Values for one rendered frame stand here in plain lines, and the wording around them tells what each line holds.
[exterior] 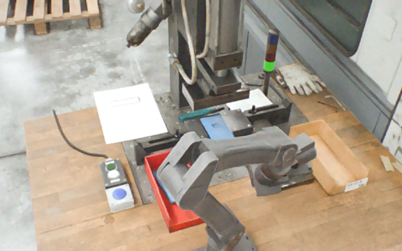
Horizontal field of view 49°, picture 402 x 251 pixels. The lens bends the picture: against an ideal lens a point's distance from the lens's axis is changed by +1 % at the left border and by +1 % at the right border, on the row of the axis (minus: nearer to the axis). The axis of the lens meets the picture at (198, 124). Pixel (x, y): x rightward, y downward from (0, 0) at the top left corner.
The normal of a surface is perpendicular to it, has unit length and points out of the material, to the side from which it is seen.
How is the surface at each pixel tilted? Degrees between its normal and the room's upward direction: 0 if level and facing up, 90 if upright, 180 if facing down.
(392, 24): 90
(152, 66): 0
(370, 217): 0
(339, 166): 0
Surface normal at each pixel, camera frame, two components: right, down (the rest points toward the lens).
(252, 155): 0.52, 0.52
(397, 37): -0.96, 0.18
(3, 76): 0.01, -0.76
